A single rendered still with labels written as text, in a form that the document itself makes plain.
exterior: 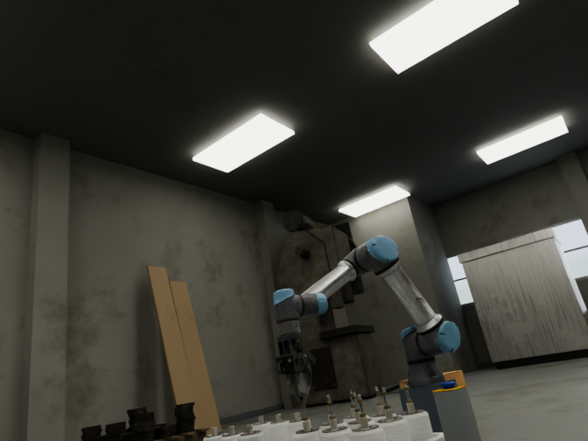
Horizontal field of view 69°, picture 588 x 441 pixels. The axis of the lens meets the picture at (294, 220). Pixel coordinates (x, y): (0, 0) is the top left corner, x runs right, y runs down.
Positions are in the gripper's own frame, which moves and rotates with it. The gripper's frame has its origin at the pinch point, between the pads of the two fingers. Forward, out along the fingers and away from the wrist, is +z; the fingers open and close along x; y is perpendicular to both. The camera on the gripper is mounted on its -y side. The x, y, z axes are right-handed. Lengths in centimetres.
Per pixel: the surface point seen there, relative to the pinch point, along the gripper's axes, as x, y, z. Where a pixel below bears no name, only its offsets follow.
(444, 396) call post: 43.2, -4.7, 4.8
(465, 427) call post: 46.8, -4.0, 12.8
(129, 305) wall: -334, -186, -112
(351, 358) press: -179, -402, -17
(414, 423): 30.2, -12.0, 11.9
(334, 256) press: -173, -403, -154
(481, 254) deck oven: -17, -627, -144
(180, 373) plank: -281, -206, -30
